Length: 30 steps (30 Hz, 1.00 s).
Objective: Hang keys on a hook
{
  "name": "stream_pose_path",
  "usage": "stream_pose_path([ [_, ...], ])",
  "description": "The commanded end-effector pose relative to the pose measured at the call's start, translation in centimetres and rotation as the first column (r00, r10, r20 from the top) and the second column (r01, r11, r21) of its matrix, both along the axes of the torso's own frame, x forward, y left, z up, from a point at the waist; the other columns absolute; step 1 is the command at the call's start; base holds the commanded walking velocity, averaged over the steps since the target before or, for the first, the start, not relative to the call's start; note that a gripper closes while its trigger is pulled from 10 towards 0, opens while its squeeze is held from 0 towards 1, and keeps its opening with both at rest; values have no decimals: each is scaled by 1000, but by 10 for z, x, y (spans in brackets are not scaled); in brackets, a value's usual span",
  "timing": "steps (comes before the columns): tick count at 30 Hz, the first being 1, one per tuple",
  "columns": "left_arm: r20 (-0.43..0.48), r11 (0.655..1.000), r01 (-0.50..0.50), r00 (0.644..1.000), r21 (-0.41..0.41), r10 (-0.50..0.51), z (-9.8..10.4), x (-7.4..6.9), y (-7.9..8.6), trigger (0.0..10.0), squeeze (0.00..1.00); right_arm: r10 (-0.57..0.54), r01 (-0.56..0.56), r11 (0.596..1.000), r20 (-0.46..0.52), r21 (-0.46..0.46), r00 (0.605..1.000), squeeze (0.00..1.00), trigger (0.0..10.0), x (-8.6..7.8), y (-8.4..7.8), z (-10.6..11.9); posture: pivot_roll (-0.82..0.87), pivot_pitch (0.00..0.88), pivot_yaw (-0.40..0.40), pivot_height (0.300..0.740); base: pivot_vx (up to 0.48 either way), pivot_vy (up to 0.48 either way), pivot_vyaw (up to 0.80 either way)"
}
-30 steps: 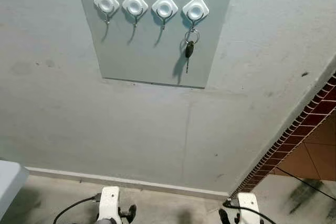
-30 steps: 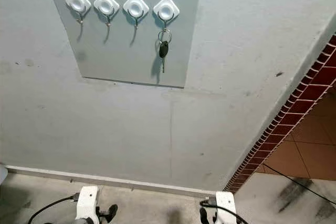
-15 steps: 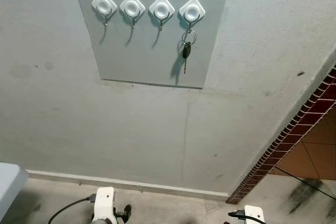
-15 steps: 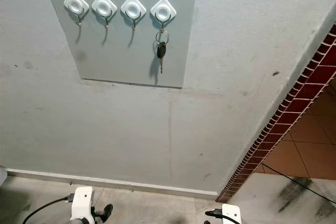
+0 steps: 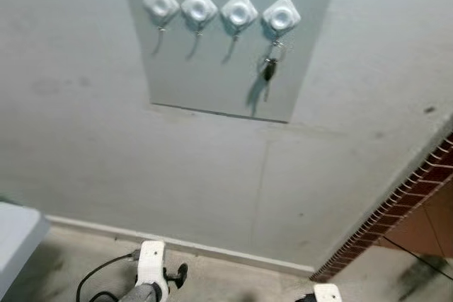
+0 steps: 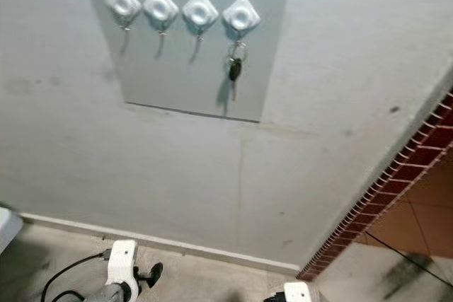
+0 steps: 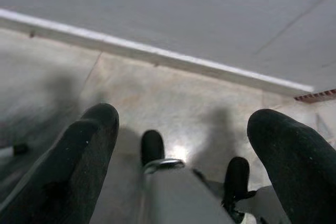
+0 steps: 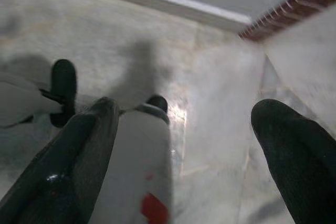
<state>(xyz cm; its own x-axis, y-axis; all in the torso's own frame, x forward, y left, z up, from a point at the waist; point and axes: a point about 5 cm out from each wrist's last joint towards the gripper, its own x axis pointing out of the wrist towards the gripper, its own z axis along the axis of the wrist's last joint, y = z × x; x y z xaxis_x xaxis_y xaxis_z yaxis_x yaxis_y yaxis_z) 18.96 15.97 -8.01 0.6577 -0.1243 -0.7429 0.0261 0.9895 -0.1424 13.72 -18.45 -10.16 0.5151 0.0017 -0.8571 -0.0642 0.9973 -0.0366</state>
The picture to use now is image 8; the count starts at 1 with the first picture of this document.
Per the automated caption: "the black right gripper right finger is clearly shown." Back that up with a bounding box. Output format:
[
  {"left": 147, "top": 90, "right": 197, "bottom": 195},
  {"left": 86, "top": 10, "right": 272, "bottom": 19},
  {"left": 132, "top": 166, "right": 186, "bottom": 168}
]
[{"left": 250, "top": 98, "right": 336, "bottom": 224}]

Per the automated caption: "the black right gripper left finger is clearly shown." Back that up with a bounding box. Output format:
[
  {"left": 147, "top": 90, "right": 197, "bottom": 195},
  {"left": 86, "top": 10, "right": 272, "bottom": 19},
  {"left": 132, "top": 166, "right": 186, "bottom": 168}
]
[{"left": 0, "top": 97, "right": 120, "bottom": 224}]

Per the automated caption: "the black robot left foot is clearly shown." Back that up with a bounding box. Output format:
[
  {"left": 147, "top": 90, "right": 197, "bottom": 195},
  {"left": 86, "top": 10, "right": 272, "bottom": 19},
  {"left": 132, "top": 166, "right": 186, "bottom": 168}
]
[{"left": 49, "top": 59, "right": 79, "bottom": 128}]

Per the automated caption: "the black robot foot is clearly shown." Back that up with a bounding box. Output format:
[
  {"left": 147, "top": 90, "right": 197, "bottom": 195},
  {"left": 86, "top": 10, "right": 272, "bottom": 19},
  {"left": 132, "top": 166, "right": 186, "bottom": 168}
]
[
  {"left": 49, "top": 59, "right": 79, "bottom": 128},
  {"left": 145, "top": 94, "right": 169, "bottom": 123}
]

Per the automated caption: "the white robot left leg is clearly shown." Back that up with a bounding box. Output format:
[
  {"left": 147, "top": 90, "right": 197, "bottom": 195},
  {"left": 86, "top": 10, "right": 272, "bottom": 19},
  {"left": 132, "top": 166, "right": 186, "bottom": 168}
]
[{"left": 0, "top": 73, "right": 65, "bottom": 128}]

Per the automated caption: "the black robot right foot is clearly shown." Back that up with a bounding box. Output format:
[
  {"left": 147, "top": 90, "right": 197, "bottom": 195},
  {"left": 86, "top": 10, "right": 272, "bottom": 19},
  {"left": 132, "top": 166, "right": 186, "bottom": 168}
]
[{"left": 145, "top": 94, "right": 169, "bottom": 123}]

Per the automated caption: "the brown rack with white hooks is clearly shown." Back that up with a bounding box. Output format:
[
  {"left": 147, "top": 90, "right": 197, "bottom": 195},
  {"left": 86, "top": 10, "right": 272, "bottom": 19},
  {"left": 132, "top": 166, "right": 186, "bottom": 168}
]
[{"left": 238, "top": 0, "right": 336, "bottom": 42}]

